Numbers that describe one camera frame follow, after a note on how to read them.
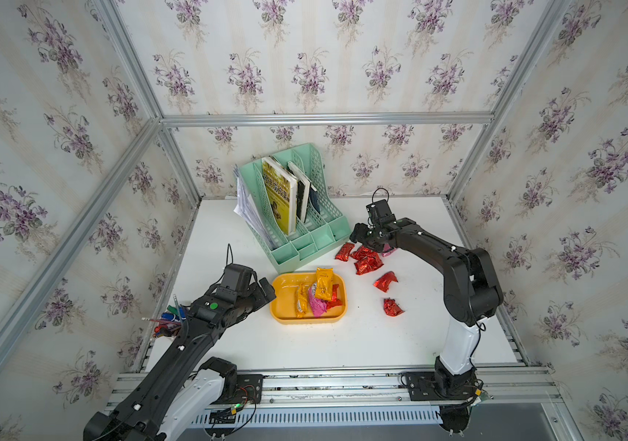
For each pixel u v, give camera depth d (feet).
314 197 3.36
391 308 2.79
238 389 2.39
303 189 3.19
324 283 2.82
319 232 3.27
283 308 2.89
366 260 3.12
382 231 2.35
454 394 2.26
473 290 1.64
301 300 2.77
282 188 3.05
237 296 1.94
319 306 2.76
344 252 3.28
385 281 2.97
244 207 2.57
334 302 2.82
